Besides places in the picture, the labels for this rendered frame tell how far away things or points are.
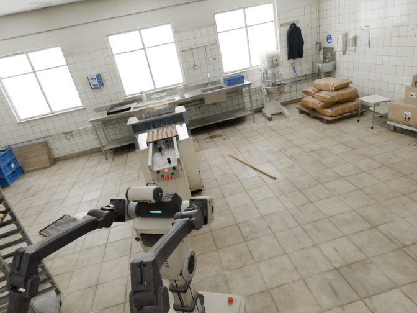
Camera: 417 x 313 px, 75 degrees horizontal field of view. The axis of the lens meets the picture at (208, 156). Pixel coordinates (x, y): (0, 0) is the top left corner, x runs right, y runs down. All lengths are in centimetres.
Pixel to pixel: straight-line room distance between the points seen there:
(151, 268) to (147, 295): 7
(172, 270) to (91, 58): 546
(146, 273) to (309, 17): 684
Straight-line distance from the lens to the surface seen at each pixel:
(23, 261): 118
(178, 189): 289
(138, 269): 87
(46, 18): 663
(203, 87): 639
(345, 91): 576
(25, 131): 713
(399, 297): 258
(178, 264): 146
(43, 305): 299
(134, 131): 346
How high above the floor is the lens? 194
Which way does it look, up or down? 24 degrees down
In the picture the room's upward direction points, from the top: 12 degrees counter-clockwise
